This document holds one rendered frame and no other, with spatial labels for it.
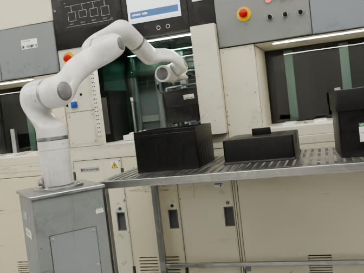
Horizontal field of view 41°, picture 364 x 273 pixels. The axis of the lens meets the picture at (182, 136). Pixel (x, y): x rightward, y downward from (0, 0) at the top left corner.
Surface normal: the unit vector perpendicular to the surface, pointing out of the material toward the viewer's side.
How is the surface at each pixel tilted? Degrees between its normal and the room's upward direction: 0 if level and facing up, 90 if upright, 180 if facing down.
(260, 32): 90
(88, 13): 90
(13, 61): 90
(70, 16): 90
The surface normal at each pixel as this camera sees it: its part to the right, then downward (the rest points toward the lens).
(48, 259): 0.47, -0.01
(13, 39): -0.28, 0.08
